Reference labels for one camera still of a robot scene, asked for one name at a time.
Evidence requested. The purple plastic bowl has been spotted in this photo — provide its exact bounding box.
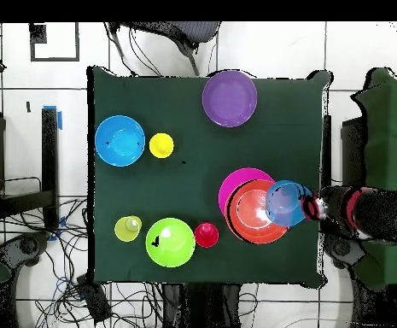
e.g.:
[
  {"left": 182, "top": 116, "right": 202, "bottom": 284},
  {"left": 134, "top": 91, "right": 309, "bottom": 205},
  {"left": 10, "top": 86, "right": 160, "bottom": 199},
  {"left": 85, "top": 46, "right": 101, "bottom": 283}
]
[{"left": 201, "top": 69, "right": 259, "bottom": 128}]

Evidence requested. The red plastic cup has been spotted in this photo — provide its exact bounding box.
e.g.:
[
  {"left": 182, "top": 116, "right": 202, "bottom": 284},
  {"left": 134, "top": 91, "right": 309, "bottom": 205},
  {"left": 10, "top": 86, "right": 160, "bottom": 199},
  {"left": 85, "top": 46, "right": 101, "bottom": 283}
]
[{"left": 194, "top": 222, "right": 220, "bottom": 249}]

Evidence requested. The green plastic bowl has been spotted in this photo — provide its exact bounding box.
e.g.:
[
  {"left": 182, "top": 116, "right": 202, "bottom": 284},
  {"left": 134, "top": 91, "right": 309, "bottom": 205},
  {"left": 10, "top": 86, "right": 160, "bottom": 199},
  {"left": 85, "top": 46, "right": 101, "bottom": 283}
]
[{"left": 145, "top": 217, "right": 196, "bottom": 268}]

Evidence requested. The grey office chair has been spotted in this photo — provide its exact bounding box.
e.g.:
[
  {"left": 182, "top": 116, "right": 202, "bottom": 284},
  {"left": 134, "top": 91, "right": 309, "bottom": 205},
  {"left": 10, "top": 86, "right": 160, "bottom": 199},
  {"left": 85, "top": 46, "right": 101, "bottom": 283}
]
[{"left": 108, "top": 21, "right": 223, "bottom": 77}]

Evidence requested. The translucent yellow-green plastic cup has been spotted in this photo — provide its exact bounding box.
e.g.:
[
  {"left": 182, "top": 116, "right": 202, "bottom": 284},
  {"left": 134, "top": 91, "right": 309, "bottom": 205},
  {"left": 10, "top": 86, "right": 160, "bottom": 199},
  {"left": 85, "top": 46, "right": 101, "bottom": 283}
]
[{"left": 114, "top": 214, "right": 143, "bottom": 243}]

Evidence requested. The small dark blue bowl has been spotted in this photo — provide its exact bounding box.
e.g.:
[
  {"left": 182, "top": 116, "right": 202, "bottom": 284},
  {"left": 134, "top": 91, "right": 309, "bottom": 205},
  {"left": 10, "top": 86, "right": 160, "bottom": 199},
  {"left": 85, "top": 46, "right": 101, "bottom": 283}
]
[{"left": 265, "top": 179, "right": 313, "bottom": 227}]

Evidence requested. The black power strip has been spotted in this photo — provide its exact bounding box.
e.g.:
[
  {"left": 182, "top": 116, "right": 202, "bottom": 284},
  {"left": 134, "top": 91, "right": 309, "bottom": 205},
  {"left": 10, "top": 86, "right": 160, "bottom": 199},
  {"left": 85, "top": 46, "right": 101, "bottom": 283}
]
[{"left": 75, "top": 272, "right": 113, "bottom": 324}]

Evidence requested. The dark green table cloth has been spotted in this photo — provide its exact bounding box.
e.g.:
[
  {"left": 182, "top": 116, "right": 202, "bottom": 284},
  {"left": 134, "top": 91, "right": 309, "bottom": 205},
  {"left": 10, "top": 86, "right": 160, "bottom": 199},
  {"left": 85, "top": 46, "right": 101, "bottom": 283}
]
[{"left": 86, "top": 65, "right": 332, "bottom": 287}]

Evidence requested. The black floor device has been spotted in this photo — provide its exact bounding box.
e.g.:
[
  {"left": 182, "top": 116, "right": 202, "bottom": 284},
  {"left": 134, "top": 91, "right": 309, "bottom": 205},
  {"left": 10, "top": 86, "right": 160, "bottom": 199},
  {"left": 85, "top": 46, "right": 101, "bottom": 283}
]
[
  {"left": 0, "top": 231, "right": 51, "bottom": 272},
  {"left": 324, "top": 235, "right": 367, "bottom": 270}
]

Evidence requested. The yellow plastic cup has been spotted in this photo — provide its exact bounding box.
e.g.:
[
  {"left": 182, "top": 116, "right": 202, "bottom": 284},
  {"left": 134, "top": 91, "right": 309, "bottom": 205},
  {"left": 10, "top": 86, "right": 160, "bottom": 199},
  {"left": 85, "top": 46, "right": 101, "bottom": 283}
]
[{"left": 149, "top": 132, "right": 175, "bottom": 159}]

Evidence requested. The black metal frame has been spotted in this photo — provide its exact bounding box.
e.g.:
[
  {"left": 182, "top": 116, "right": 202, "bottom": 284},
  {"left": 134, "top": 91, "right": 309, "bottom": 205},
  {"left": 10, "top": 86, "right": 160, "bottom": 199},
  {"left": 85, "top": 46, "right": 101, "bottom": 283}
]
[
  {"left": 322, "top": 114, "right": 367, "bottom": 192},
  {"left": 0, "top": 107, "right": 61, "bottom": 233}
]

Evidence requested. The orange plastic bowl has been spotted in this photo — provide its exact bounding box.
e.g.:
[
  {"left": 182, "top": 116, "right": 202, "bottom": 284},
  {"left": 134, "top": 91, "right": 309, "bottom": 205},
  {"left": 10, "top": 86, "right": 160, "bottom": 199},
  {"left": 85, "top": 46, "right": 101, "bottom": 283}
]
[{"left": 225, "top": 179, "right": 290, "bottom": 245}]

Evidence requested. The large light blue bowl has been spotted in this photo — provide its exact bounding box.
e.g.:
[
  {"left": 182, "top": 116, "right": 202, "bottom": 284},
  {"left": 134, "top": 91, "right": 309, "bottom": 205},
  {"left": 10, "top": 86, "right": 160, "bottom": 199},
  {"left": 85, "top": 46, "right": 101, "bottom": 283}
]
[{"left": 94, "top": 114, "right": 147, "bottom": 168}]

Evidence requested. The pink plastic bowl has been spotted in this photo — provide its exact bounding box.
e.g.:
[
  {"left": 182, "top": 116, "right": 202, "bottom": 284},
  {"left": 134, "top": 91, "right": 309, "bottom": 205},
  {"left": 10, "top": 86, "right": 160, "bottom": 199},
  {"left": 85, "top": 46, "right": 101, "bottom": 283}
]
[{"left": 218, "top": 167, "right": 276, "bottom": 217}]

